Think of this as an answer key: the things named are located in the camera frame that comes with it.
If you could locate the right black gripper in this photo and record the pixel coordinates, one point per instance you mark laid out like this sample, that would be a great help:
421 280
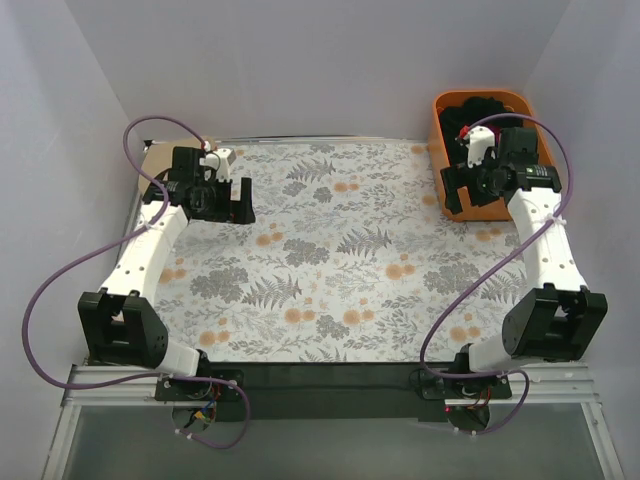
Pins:
460 178

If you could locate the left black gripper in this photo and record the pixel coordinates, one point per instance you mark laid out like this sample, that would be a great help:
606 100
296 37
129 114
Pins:
239 201

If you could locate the black t-shirt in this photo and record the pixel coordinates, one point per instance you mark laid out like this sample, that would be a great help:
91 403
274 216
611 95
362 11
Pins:
452 119

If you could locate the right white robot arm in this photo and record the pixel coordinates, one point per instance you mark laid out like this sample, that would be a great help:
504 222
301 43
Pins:
559 315

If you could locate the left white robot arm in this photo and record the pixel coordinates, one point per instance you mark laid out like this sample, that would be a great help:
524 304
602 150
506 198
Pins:
119 321

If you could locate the beige folded t-shirt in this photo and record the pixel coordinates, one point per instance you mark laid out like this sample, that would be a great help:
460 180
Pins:
158 156

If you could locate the orange plastic basket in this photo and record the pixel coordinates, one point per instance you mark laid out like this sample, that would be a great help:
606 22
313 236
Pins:
515 103

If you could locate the floral patterned table mat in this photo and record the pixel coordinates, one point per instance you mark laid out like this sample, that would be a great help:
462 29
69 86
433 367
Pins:
350 259

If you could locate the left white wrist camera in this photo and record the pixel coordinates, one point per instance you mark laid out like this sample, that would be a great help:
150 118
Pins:
217 164

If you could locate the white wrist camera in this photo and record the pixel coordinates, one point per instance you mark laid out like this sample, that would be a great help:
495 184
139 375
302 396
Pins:
478 141
217 164

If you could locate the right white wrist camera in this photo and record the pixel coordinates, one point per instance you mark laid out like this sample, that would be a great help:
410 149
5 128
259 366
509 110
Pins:
478 141

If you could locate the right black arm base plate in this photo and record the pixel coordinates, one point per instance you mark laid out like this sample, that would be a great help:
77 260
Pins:
430 386

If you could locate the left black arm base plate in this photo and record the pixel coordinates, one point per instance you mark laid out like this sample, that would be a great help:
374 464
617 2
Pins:
218 385

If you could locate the aluminium frame rail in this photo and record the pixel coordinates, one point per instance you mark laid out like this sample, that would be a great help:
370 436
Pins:
559 383

